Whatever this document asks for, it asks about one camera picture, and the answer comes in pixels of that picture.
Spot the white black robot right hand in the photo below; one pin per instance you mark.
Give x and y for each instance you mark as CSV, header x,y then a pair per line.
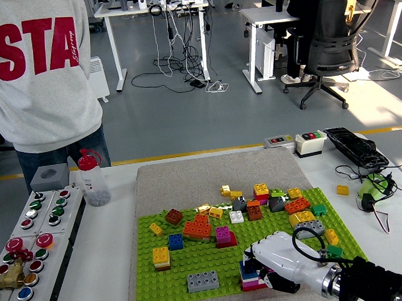
x,y
287,256

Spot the blue square brick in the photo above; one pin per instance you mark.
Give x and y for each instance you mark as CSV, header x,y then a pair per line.
x,y
175,242
248,271

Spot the green studded baseplate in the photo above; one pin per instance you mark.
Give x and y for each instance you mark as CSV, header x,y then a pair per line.
x,y
198,258

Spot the yellow curved brick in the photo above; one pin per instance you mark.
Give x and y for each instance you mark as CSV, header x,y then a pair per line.
x,y
301,217

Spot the white magenta brick stack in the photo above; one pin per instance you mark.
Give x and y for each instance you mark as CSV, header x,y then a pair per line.
x,y
250,284

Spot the dark green brick piece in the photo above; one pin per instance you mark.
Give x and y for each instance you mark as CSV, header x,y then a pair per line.
x,y
335,251

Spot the small narrow yellow brick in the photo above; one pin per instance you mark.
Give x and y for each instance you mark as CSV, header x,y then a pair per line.
x,y
156,229
331,236

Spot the orange long brick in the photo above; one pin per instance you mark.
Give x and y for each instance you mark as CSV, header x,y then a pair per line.
x,y
297,205

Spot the dark grey brick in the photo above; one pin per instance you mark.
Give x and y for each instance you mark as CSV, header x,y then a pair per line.
x,y
276,204

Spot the orange brown brick stack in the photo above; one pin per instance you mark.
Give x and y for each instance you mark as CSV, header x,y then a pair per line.
x,y
254,212

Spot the red sloped brick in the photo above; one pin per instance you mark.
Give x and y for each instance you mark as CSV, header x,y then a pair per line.
x,y
233,242

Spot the green small brick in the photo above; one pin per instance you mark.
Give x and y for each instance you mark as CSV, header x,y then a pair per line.
x,y
319,209

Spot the yellow square brick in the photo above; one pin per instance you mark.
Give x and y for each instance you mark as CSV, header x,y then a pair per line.
x,y
295,193
342,189

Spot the white flat square brick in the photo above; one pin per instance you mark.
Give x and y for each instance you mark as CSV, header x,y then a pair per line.
x,y
236,217

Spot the lime green brick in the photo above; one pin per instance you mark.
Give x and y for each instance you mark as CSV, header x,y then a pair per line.
x,y
277,192

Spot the magenta square brick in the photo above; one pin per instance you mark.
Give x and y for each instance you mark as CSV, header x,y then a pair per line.
x,y
223,234

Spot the grey sloped brick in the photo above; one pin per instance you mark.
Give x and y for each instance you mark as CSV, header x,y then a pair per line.
x,y
239,204

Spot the yellow red brick stack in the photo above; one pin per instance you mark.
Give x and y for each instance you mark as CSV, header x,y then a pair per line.
x,y
260,189

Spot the shiny gold brick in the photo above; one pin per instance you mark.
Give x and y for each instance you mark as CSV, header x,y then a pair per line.
x,y
204,209
215,212

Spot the grey eight-stud brick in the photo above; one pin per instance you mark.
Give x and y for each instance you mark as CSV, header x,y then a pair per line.
x,y
203,282

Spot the orange brick cluster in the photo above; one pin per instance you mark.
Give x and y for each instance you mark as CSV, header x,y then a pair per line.
x,y
196,229

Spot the light green tape roll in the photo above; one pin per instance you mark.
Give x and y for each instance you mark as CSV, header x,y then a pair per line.
x,y
365,187

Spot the grey-brown table mat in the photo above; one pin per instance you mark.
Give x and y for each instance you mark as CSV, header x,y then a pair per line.
x,y
205,173

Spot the brown square brick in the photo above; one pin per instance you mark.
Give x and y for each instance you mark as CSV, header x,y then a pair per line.
x,y
174,217

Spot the yellow tan brick stack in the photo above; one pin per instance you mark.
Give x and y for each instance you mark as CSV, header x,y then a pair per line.
x,y
161,255

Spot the black keyboard tray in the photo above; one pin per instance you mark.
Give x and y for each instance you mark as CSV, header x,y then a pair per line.
x,y
352,145

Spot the black power adapter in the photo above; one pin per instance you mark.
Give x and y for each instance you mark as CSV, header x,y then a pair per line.
x,y
197,84

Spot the white computer tower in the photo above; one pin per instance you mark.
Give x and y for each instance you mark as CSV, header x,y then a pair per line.
x,y
265,55

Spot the clear bottle red cap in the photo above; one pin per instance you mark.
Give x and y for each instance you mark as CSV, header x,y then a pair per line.
x,y
91,184

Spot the grey block with hole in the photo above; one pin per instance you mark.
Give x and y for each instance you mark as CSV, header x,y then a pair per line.
x,y
56,180

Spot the white desk with tower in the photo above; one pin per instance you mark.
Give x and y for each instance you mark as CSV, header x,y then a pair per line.
x,y
265,14

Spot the white eight-button control box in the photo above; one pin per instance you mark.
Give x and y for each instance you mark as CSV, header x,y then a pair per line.
x,y
44,208

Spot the white emergency-stop button box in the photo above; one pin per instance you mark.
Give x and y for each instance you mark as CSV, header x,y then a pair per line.
x,y
40,288

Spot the person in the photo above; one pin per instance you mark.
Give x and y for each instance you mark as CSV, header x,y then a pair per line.
x,y
40,96
301,8

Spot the black bottle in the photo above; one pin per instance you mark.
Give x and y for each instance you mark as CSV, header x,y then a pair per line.
x,y
279,2

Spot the white panel heater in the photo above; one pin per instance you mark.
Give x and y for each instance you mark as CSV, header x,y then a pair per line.
x,y
99,78

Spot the brass valve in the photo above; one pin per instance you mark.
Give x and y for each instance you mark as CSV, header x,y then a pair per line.
x,y
10,279

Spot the black wheeled dolly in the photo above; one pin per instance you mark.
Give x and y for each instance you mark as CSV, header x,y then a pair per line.
x,y
97,27

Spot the white switch box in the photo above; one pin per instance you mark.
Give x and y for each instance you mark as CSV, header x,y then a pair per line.
x,y
308,146

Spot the grey switch box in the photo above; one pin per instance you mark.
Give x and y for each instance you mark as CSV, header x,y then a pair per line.
x,y
277,141

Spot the white small camera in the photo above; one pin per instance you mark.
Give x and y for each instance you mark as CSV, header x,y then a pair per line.
x,y
142,2

